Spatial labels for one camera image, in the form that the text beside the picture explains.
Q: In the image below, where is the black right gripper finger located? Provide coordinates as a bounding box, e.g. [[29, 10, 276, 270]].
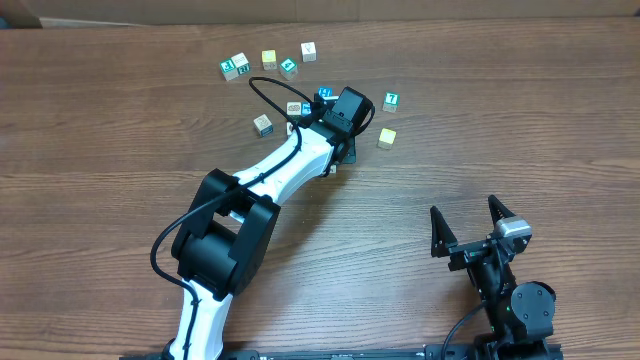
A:
[[488, 195, 515, 224], [430, 206, 458, 249]]

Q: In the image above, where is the yellow I wooden block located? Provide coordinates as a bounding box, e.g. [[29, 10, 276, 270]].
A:
[[377, 128, 396, 150]]

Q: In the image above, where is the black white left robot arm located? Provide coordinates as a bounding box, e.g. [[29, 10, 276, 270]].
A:
[[162, 87, 375, 359]]

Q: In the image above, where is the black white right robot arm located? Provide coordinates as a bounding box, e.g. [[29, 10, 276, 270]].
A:
[[430, 195, 563, 359]]

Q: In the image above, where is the blue P wooden block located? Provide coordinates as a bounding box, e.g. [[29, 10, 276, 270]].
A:
[[301, 103, 311, 116]]

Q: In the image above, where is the blue H wooden block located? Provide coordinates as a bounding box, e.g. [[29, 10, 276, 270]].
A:
[[318, 87, 333, 98]]

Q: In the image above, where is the green 7 wooden block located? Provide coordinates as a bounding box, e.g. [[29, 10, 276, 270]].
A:
[[382, 92, 399, 113]]

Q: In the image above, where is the wooden block brain picture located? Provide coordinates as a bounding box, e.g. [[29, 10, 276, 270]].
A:
[[286, 102, 302, 117]]

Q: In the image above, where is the green A wooden block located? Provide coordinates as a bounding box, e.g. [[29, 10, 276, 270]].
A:
[[279, 58, 299, 81]]

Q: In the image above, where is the plain white wooden block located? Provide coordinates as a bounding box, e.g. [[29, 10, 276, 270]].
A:
[[301, 42, 317, 62]]

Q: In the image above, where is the yellow top wooden block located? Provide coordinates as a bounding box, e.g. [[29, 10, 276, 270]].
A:
[[261, 50, 278, 71]]

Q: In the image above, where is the wooden block green 2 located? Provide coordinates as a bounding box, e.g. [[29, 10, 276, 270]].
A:
[[231, 52, 251, 75]]

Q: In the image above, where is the green J wooden block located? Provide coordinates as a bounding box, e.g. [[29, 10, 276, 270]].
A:
[[219, 59, 239, 81]]

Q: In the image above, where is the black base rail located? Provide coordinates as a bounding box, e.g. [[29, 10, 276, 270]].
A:
[[119, 342, 564, 360]]

